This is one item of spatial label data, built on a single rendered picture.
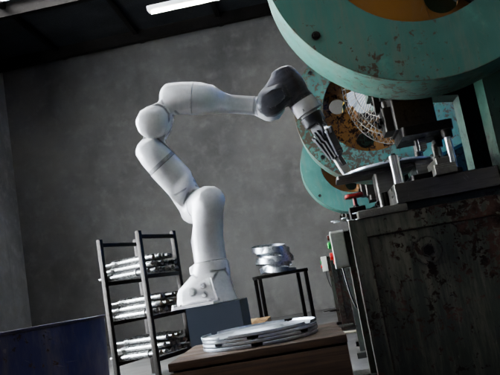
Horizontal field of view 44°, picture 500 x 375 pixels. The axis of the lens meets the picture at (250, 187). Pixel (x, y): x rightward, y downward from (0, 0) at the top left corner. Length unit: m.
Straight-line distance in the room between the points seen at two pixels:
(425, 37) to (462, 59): 0.11
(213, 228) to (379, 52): 0.80
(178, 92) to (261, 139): 6.86
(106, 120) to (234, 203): 2.27
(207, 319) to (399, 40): 1.04
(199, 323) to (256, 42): 7.51
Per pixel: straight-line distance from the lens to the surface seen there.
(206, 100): 2.06
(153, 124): 2.03
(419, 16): 1.82
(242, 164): 8.86
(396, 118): 2.06
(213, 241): 2.09
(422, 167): 2.04
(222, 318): 2.05
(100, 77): 9.68
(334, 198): 5.14
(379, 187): 2.04
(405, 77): 1.68
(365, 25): 1.72
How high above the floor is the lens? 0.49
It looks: 9 degrees up
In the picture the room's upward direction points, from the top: 10 degrees counter-clockwise
